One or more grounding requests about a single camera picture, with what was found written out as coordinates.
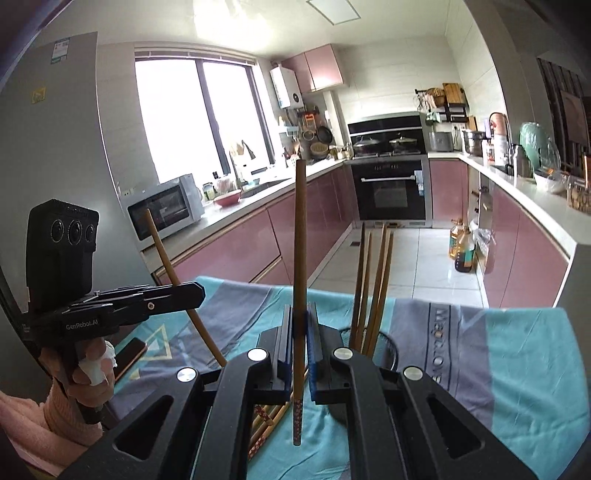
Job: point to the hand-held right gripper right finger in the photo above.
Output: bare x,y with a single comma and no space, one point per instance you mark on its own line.
315,355

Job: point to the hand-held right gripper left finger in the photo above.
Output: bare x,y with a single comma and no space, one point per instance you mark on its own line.
285,355

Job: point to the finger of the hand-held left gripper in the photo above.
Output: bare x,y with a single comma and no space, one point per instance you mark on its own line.
161,307
161,290

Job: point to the black mesh holder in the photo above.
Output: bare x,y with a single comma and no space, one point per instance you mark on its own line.
393,350

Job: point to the person's left forearm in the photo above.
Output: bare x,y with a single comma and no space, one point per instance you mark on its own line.
32,424

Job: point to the person's left hand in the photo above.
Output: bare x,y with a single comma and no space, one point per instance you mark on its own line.
99,390

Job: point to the black smartphone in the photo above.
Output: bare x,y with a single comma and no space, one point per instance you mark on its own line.
131,354

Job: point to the white toaster oven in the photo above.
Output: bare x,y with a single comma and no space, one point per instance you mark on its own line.
166,210

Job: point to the pink base cabinet run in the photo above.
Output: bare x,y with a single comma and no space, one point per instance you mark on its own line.
521,258
240,235

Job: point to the grey refrigerator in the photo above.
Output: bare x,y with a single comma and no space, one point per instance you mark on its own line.
69,152

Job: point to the pink bowl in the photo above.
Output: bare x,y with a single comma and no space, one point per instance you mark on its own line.
227,199

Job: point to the large kitchen window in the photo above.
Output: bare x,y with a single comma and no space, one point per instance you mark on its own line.
171,120

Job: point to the black built-in oven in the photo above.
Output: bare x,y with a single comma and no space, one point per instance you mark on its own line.
388,194

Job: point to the dark sauce bottle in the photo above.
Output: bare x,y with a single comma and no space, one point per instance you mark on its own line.
465,256

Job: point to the teal grey printed tablecloth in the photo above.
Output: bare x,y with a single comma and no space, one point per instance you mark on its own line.
508,369

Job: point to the clear plastic bag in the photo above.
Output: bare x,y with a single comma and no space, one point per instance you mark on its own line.
485,249

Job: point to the dark cooking pot with lid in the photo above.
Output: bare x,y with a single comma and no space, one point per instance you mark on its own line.
403,144
366,146

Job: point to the black frying pan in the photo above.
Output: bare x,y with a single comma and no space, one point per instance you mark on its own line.
324,134

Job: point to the white water heater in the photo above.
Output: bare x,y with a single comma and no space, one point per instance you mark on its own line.
286,87

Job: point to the black range hood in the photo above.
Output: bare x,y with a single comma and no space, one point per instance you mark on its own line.
385,124

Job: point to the silver countertop appliance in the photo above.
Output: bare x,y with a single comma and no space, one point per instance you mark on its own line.
441,141

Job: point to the white kitchen countertop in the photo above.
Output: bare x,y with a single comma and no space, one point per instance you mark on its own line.
531,203

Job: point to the steel steamer pot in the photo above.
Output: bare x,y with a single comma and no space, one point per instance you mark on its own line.
474,143

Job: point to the steel thermos flask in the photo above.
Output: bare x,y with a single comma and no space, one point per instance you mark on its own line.
519,161

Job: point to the white bowl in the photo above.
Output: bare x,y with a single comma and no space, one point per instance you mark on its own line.
549,182

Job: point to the pink electric kettle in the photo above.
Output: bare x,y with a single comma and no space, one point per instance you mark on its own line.
498,127

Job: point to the wooden cutting board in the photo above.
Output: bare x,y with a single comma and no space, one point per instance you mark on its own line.
453,94

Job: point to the glass jar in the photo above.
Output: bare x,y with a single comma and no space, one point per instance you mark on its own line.
579,196

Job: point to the ceiling light panel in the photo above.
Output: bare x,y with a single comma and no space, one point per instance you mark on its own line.
332,9

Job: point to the pink wall cabinet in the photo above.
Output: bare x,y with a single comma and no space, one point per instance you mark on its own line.
318,69

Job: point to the black wall rack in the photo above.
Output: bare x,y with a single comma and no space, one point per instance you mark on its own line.
455,114

